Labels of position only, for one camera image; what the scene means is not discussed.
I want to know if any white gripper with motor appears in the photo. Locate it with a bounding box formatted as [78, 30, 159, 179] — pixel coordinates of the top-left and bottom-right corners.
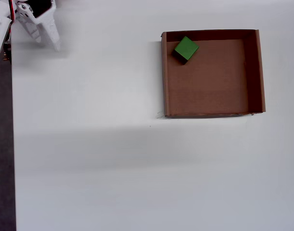
[0, 0, 62, 52]

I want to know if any red black servo cable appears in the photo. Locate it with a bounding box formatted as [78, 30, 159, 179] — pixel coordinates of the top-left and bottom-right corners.
[8, 0, 17, 24]

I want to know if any green cube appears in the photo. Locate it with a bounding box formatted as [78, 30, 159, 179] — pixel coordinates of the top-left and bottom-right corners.
[173, 36, 200, 65]

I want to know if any brown cardboard box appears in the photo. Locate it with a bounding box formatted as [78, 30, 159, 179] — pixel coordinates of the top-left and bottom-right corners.
[160, 29, 267, 119]

